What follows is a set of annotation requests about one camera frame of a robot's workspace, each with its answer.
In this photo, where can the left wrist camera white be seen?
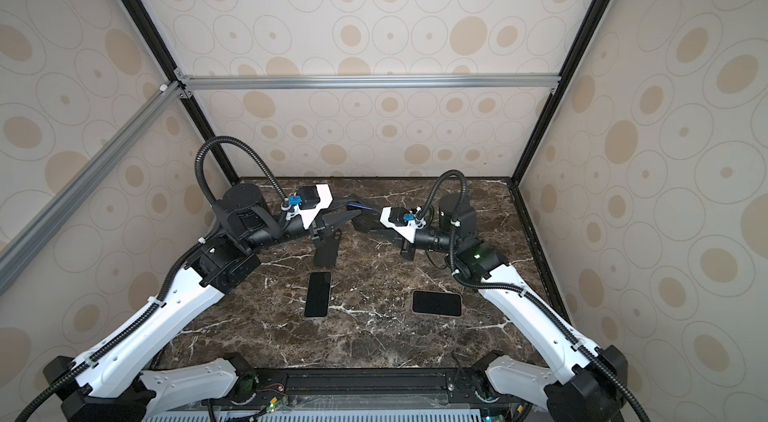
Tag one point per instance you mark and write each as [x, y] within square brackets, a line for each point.
[308, 202]

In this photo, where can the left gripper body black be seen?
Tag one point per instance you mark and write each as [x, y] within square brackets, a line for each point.
[316, 229]

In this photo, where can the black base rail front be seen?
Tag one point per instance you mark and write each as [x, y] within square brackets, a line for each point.
[404, 394]

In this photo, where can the aluminium rail left wall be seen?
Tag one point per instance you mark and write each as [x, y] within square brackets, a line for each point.
[22, 250]

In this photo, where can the black frame post left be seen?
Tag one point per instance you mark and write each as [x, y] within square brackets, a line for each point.
[147, 28]

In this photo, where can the horizontal aluminium rail back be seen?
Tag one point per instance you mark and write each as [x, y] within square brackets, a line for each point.
[379, 82]

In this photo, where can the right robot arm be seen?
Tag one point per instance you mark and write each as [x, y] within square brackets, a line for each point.
[579, 382]

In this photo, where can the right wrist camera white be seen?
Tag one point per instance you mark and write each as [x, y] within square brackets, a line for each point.
[403, 221]

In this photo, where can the black frame post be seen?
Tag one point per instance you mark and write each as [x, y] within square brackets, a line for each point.
[147, 28]
[584, 35]

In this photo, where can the bare black phone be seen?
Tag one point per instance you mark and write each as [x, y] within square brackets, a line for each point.
[318, 295]

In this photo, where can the black frame post right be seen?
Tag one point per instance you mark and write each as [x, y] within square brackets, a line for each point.
[584, 35]

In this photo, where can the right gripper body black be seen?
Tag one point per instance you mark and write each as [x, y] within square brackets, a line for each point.
[423, 244]

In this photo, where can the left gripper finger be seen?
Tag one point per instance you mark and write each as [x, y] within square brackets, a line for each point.
[346, 204]
[334, 220]

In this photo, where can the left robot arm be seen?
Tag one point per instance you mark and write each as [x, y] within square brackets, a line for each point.
[110, 382]

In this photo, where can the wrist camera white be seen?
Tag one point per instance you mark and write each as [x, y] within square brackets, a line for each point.
[308, 202]
[403, 221]

